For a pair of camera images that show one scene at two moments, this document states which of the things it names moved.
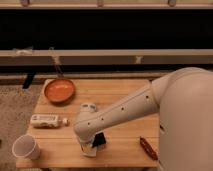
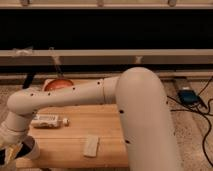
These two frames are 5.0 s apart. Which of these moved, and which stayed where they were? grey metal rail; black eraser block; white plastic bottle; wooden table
Moved: black eraser block
Stayed: white plastic bottle; wooden table; grey metal rail
